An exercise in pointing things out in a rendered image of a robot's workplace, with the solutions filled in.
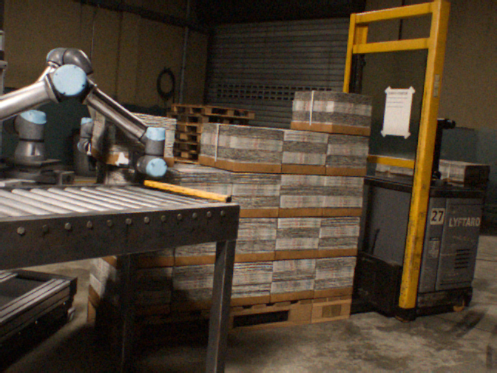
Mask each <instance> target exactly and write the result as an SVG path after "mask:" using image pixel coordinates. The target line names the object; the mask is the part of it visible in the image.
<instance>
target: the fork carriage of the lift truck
mask: <svg viewBox="0 0 497 373"><path fill-rule="evenodd" d="M352 256H354V257H355V258H356V266H355V267H354V276H353V286H352V287H353V290H352V295H351V297H352V298H353V299H357V298H361V299H364V300H367V301H369V302H371V306H372V307H375V308H377V309H381V310H382V311H384V312H385V313H389V312H393V308H394V301H395V295H396V288H397V281H398V274H399V263H397V262H395V261H390V260H388V259H385V258H381V257H379V256H376V255H372V254H369V253H367V252H363V251H360V249H358V250H357V251H356V255H352Z"/></svg>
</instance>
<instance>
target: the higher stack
mask: <svg viewBox="0 0 497 373"><path fill-rule="evenodd" d="M372 100H373V98H372V96H369V95H359V94H353V93H340V92H328V91H325V92H315V91H312V92H295V94H294V101H293V102H294V103H293V107H292V108H293V113H292V114H293V116H292V121H291V122H303V123H310V125H311V123H315V124H337V125H345V126H354V127H369V126H370V125H371V106H372ZM293 130H296V129H293ZM299 131H300V132H301V130H299ZM302 132H316V131H306V130H302ZM316 133H322V134H326V135H329V137H328V144H326V145H327V147H326V151H325V152H326V158H325V167H347V168H365V167H366V162H367V161H366V158H367V157H368V148H369V147H368V143H369V142H368V138H366V137H362V136H364V135H358V136H354V135H353V134H344V133H334V132H316ZM337 134H339V135H337ZM363 142H364V143H363ZM322 176H324V180H323V181H324V183H323V187H322V189H323V190H322V196H323V204H322V209H323V210H324V209H330V208H343V209H361V206H362V199H363V197H362V191H363V184H364V181H363V180H364V179H363V178H360V176H359V177H357V176H350V175H322ZM316 217H318V218H321V222H320V228H319V235H318V236H319V241H318V244H317V245H318V250H330V249H346V248H356V245H357V244H358V237H359V230H360V227H359V225H360V224H359V222H360V218H358V217H355V216H316ZM315 259H316V260H315V261H316V263H314V264H316V265H314V268H315V269H316V272H315V273H316V274H314V276H315V277H314V285H313V290H314V291H322V289H338V288H348V287H352V286H353V276H354V267H355V266H356V258H355V257H354V256H352V255H350V256H337V257H324V258H315ZM309 299H311V302H312V307H311V323H321V322H327V320H339V319H345V318H350V310H351V295H340V296H333V297H324V298H309Z"/></svg>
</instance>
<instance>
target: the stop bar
mask: <svg viewBox="0 0 497 373"><path fill-rule="evenodd" d="M144 186H148V187H154V188H158V189H165V190H169V191H174V192H181V193H184V194H189V195H192V196H196V197H201V198H207V199H212V200H216V201H223V202H231V197H229V196H225V195H221V194H217V193H213V192H206V191H202V190H198V189H190V188H185V187H181V186H174V185H169V184H162V183H158V182H157V181H150V180H146V181H144Z"/></svg>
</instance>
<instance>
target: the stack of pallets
mask: <svg viewBox="0 0 497 373"><path fill-rule="evenodd" d="M181 107H185V108H186V109H185V112H180V108H181ZM241 112H244V113H245V117H242V116H240V113H241ZM254 114H255V111H252V110H239V109H232V108H225V107H212V106H203V105H202V104H179V103H172V110H170V112H166V118H170V119H175V120H176V119H177V115H181V121H179V120H177V123H176V124H179V129H176V130H175V134H180V137H179V138H175V141H174V143H173V145H174V146H173V147H174V148H173V156H174V158H175V161H177V164H194V165H201V166H203V165H202V164H199V155H200V154H201V152H200V139H202V138H201V135H202V134H201V133H203V123H211V124H217V120H218V119H220V124H228V125H233V122H234V121H239V122H240V125H238V126H247V127H249V126H248V123H249V119H253V120H254ZM198 117H199V122H197V120H198ZM243 118H244V119H243ZM194 126H196V127H197V129H196V130H194V129H193V127H194ZM196 136H197V138H196ZM175 142H179V143H180V146H179V147H176V146H175ZM196 146H197V147H196ZM176 151H177V152H181V155H176ZM198 154H199V155H198Z"/></svg>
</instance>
